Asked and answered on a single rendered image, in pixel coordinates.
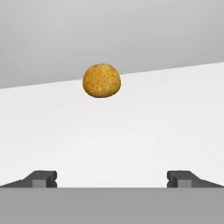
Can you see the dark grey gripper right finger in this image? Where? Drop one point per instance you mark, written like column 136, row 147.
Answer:
column 182, row 178

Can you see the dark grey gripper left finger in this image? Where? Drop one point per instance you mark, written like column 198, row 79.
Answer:
column 40, row 178

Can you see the round golden brown bread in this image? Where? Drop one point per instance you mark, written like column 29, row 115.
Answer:
column 101, row 80

